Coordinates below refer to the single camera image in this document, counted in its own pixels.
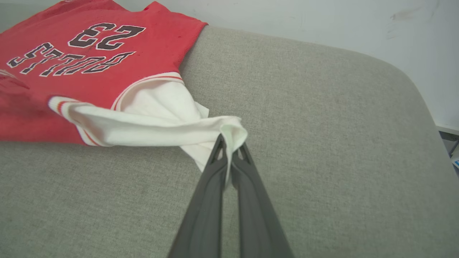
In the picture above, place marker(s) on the white ledge with dark clutter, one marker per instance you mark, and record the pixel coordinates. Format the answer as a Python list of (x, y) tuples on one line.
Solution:
[(450, 143)]

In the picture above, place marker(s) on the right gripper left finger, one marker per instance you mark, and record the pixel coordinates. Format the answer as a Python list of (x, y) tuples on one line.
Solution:
[(204, 215)]

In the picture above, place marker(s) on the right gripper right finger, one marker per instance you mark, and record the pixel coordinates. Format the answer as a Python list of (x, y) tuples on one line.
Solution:
[(256, 222)]

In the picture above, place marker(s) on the red white basketball jersey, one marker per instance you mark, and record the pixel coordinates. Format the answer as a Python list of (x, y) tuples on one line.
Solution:
[(89, 89)]

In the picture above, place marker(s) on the grey fabric sofa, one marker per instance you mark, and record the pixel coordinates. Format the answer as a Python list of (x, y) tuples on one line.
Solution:
[(322, 143)]

